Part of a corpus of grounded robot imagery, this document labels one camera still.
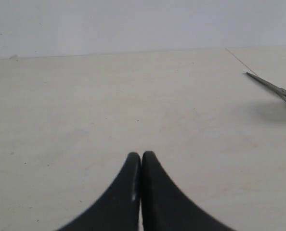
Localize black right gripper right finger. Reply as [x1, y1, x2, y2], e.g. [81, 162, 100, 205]
[141, 151, 232, 231]

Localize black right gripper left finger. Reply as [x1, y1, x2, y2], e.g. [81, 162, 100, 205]
[59, 153, 141, 231]

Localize black handled scissors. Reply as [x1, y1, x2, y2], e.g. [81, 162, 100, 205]
[246, 72, 286, 102]

